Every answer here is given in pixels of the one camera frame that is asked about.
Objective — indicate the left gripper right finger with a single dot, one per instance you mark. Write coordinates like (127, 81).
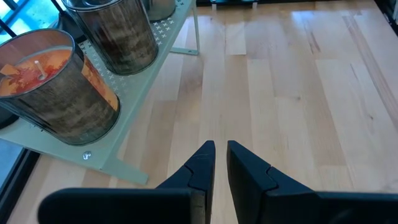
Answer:
(248, 180)

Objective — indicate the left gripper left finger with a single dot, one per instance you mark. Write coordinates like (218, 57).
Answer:
(199, 174)

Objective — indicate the silver tin candle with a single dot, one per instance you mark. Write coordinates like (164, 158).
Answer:
(124, 40)

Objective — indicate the green perforated metal shelf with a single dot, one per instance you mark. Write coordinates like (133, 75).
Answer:
(130, 93)

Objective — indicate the orange candle jar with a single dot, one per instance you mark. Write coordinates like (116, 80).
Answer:
(62, 112)

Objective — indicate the grey metal container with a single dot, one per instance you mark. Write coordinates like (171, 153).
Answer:
(160, 9)

